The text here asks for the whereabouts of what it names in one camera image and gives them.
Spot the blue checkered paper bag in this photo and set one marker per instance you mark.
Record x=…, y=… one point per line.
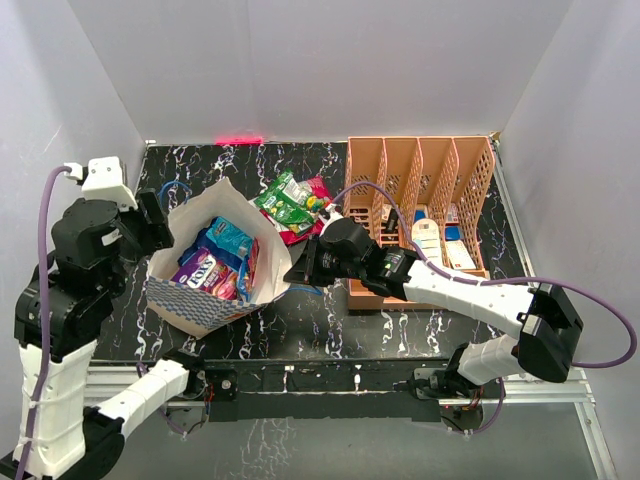
x=196, y=312

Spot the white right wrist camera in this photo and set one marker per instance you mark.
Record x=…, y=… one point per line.
x=329, y=215

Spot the black marker pen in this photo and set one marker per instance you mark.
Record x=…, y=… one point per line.
x=390, y=219

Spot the pink snack bag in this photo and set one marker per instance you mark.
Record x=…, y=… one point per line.
x=310, y=215

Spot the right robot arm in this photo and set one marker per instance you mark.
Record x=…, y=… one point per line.
x=540, y=327

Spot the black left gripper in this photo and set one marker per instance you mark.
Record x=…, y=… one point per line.
x=152, y=217

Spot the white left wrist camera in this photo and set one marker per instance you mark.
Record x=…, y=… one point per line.
x=103, y=179

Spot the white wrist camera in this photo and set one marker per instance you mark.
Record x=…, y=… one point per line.
x=329, y=215
x=103, y=179

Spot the pink plastic file organizer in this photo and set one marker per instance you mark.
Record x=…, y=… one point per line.
x=428, y=190

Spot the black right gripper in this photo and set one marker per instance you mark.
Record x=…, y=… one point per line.
x=306, y=269

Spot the purple Fox's candy bag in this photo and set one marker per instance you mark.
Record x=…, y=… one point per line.
x=205, y=272

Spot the blue plastic case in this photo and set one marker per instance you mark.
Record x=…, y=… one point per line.
x=453, y=233

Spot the red white small box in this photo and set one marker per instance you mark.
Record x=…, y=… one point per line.
x=452, y=215

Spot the white round tape roll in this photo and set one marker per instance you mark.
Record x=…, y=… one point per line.
x=426, y=234

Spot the green Fox's candy bag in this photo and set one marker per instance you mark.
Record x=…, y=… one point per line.
x=292, y=205

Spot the blue snack bag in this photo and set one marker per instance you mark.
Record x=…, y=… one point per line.
x=226, y=242

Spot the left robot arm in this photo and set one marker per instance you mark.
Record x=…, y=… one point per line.
x=58, y=320

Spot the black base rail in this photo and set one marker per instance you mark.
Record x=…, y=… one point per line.
x=318, y=389

